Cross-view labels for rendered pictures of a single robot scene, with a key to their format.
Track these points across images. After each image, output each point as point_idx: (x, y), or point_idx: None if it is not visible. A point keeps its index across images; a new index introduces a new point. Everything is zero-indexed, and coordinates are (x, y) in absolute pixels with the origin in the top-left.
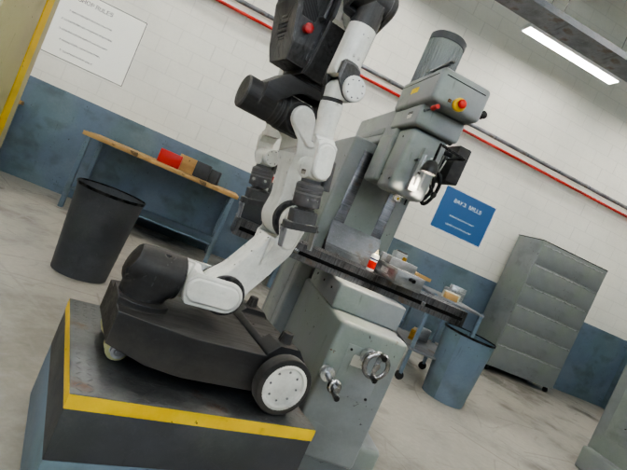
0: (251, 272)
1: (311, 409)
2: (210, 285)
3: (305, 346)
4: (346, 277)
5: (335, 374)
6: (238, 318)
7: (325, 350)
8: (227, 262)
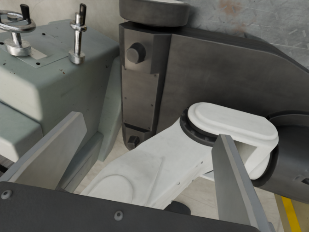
0: (174, 147)
1: (98, 50)
2: (247, 128)
3: (80, 111)
4: (2, 160)
5: (67, 57)
6: (157, 122)
7: (69, 79)
8: (197, 172)
